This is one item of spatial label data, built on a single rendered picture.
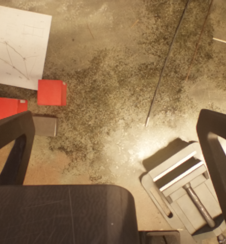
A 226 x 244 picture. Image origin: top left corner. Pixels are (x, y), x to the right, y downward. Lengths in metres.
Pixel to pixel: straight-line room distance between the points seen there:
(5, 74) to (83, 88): 0.16
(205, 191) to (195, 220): 0.07
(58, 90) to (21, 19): 0.17
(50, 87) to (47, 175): 0.19
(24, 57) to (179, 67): 0.31
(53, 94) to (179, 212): 0.35
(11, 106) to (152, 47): 0.29
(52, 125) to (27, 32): 0.19
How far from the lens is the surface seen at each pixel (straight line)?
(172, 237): 1.06
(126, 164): 0.47
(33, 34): 0.49
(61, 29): 0.48
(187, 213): 0.52
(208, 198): 0.52
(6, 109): 0.44
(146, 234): 1.06
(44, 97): 0.41
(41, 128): 0.45
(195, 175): 0.46
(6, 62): 0.50
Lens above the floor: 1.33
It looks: 85 degrees down
